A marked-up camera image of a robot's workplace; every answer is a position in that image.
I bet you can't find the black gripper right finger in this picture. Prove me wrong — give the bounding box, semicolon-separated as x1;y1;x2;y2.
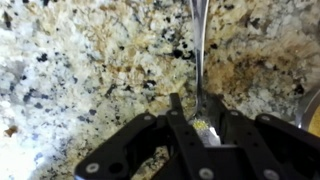
206;95;320;180

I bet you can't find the silver metal spoon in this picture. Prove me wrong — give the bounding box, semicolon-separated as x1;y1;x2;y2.
188;0;223;148

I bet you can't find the yellow grain pile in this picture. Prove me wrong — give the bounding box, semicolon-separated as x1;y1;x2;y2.
307;105;320;138

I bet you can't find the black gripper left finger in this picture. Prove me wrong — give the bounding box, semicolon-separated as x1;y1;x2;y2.
73;92;218;180

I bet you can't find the silver bowl holding yellow grains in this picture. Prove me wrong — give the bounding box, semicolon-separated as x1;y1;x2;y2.
294;87;320;138

